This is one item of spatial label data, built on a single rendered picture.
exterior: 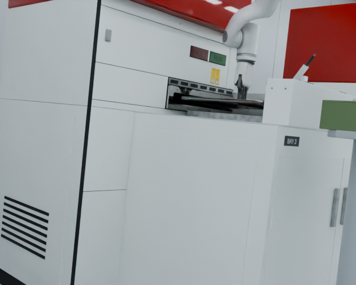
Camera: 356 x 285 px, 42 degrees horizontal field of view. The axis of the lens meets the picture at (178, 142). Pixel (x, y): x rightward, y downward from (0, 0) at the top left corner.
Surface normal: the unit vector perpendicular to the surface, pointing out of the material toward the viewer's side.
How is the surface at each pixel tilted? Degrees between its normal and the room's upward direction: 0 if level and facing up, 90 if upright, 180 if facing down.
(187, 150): 90
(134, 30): 90
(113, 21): 90
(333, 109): 90
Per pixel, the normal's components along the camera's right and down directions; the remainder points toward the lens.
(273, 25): 0.73, 0.11
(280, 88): -0.68, -0.04
